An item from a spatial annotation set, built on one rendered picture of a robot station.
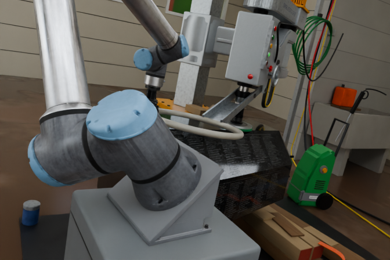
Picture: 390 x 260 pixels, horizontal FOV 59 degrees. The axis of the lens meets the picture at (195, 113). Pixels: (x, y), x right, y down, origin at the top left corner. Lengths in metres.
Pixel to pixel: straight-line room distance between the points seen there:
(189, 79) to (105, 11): 5.38
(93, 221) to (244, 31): 1.55
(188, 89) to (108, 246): 2.19
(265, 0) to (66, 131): 1.54
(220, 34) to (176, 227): 2.15
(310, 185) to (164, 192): 2.77
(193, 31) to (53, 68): 1.98
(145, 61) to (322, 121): 3.72
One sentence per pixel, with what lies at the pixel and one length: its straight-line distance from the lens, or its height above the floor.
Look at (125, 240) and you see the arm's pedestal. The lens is 0.88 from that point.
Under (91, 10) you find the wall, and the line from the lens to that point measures 8.01.
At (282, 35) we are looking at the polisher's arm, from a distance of 2.61.
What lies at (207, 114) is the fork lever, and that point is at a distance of 1.93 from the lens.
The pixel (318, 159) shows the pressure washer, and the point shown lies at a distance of 3.51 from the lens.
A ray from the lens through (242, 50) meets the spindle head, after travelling 2.16.
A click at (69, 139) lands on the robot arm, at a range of 0.85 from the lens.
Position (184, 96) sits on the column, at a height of 0.87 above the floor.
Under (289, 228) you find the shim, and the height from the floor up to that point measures 0.21.
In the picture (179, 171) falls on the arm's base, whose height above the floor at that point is 1.02.
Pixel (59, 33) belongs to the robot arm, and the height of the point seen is 1.28.
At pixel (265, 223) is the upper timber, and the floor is 0.20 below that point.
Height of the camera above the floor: 1.33
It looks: 11 degrees down
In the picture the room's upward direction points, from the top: 11 degrees clockwise
